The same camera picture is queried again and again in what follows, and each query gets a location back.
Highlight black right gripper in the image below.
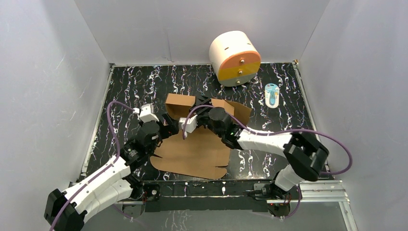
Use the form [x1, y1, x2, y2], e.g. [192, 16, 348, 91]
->
[190, 93, 224, 139]

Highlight brown cardboard box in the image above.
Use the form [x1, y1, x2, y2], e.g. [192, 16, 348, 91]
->
[150, 93, 252, 180]

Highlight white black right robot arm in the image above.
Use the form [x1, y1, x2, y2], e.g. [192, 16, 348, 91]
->
[181, 96, 329, 199]

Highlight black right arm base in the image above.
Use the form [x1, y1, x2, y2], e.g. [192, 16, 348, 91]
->
[243, 172, 303, 219]

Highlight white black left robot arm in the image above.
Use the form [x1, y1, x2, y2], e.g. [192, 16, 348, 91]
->
[44, 113, 179, 231]

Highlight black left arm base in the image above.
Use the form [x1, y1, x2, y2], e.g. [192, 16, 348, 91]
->
[113, 173, 160, 202]

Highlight white orange yellow cylinder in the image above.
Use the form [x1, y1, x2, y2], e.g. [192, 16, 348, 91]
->
[209, 31, 261, 87]

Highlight blue white packaged item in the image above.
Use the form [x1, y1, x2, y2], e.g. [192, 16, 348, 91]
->
[265, 83, 280, 108]

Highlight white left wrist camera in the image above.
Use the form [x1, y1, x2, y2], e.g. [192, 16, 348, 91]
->
[133, 103, 159, 123]

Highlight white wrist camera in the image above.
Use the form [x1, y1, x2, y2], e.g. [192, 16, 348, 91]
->
[178, 115, 197, 137]
[133, 103, 159, 123]

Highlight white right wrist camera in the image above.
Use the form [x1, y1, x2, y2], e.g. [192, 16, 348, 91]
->
[178, 115, 197, 137]

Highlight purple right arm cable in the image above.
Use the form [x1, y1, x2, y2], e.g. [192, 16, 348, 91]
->
[181, 104, 354, 219]

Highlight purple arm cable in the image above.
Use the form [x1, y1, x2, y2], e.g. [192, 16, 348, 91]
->
[181, 104, 354, 219]
[48, 101, 141, 231]

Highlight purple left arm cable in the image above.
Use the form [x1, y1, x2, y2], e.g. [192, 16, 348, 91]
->
[48, 101, 141, 231]

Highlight aluminium frame rail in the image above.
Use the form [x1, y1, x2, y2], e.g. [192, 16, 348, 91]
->
[114, 180, 357, 231]

